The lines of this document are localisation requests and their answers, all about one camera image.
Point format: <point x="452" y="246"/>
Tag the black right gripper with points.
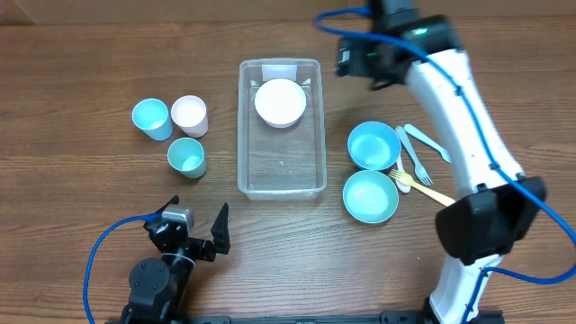
<point x="346" y="60"/>

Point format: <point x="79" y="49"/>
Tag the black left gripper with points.
<point x="206" y="251"/>

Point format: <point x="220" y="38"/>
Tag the blue plastic bowl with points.
<point x="373" y="145"/>

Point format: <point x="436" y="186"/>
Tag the pink plastic cup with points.
<point x="190" y="114"/>

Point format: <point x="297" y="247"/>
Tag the blue plastic cup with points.
<point x="153" y="118"/>

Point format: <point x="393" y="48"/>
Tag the green plastic bowl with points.
<point x="370" y="196"/>

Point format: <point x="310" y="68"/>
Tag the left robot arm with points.
<point x="158" y="284"/>

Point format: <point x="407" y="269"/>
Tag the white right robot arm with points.
<point x="496" y="202"/>

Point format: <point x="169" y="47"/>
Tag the clear plastic container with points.
<point x="281" y="163"/>

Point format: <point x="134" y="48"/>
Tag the green plastic cup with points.
<point x="187" y="156"/>

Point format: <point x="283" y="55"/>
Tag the blue plastic fork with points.
<point x="421" y="136"/>

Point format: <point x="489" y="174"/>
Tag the green plastic fork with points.
<point x="420" y="171"/>

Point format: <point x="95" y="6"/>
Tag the yellow plastic fork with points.
<point x="407" y="179"/>

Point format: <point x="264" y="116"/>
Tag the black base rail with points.
<point x="315" y="318"/>

